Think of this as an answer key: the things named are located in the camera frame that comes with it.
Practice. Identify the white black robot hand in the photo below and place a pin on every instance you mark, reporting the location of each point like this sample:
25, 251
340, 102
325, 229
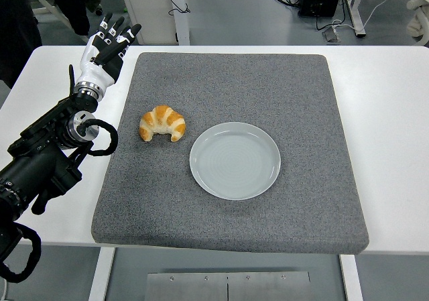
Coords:
97, 74

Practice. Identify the golden croissant bread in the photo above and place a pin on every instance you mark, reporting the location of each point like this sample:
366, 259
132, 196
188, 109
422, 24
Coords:
162, 116

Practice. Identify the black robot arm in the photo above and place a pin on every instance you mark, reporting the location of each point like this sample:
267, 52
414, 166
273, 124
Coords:
37, 167

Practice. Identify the pale grey round plate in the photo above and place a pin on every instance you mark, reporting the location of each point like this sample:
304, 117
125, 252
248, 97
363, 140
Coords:
234, 162

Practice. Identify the person's legs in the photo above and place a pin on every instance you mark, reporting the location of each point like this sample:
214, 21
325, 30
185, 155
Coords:
77, 6

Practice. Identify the white cabinet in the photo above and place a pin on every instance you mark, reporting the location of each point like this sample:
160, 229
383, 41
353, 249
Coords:
151, 9

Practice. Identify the person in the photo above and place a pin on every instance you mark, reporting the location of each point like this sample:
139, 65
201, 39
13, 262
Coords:
16, 29

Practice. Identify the grey fabric mat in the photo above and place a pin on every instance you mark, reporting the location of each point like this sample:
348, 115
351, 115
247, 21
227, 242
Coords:
234, 90

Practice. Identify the white table leg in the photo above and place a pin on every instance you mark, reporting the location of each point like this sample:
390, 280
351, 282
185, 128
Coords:
352, 277
100, 274

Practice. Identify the grey foot pedal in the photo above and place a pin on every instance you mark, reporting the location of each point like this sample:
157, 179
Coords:
332, 35

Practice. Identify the white desk leg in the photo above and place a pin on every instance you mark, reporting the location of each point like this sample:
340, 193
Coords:
356, 9

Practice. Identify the white wheeled chair frame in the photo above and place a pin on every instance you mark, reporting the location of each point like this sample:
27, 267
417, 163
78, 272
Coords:
57, 13

